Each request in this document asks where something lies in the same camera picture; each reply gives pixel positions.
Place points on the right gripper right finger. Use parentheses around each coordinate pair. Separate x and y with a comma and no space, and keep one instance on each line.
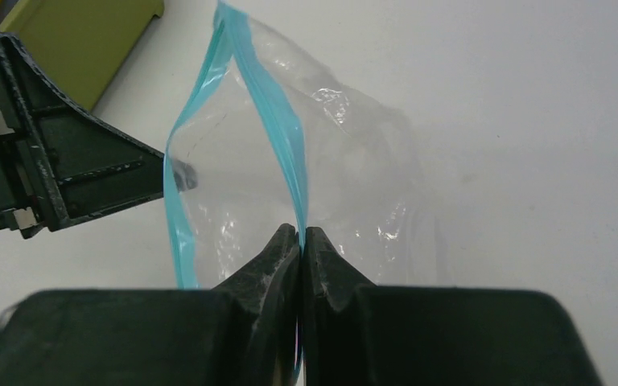
(358,333)

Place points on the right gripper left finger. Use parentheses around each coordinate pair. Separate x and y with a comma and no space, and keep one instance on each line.
(241,332)

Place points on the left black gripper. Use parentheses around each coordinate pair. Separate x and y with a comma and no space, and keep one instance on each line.
(61,166)

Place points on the clear zip top bag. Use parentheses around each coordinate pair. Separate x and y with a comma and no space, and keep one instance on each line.
(269,136)

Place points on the olive green plastic bin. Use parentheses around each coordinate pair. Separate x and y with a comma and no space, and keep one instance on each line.
(81,44)

